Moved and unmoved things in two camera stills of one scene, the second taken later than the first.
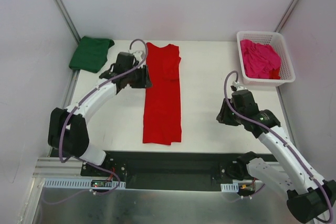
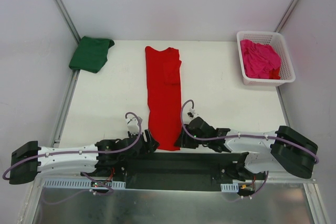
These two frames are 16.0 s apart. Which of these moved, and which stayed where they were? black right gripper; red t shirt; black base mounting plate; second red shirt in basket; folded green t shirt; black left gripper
Moved: black right gripper; black left gripper
Stayed: folded green t shirt; red t shirt; black base mounting plate; second red shirt in basket
